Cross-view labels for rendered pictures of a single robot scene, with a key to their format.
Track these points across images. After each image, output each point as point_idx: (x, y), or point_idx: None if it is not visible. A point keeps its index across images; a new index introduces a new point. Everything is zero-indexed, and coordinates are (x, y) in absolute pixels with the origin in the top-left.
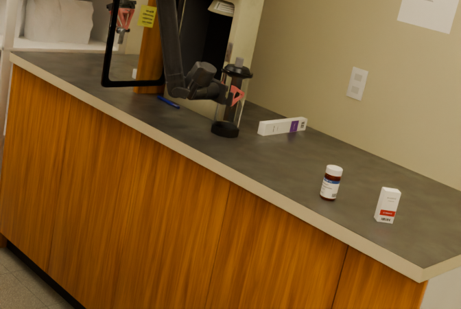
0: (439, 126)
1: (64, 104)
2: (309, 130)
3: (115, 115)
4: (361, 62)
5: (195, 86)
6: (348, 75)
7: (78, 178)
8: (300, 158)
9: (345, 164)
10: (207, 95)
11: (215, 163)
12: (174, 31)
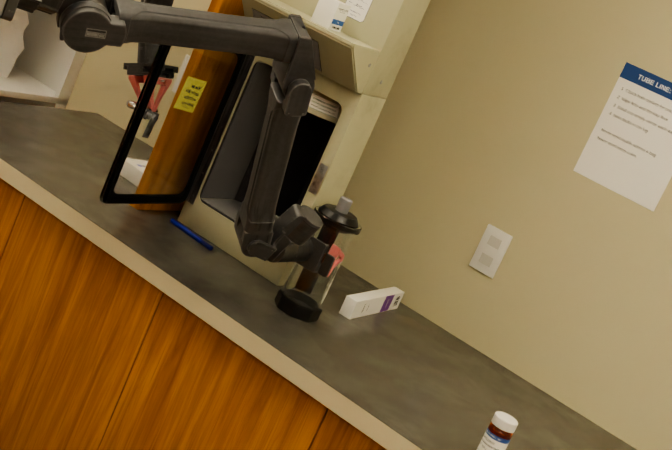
0: (614, 343)
1: (4, 207)
2: (402, 310)
3: (118, 254)
4: (503, 220)
5: (284, 242)
6: (478, 235)
7: (13, 339)
8: (417, 371)
9: (477, 387)
10: (296, 257)
11: (308, 377)
12: (284, 160)
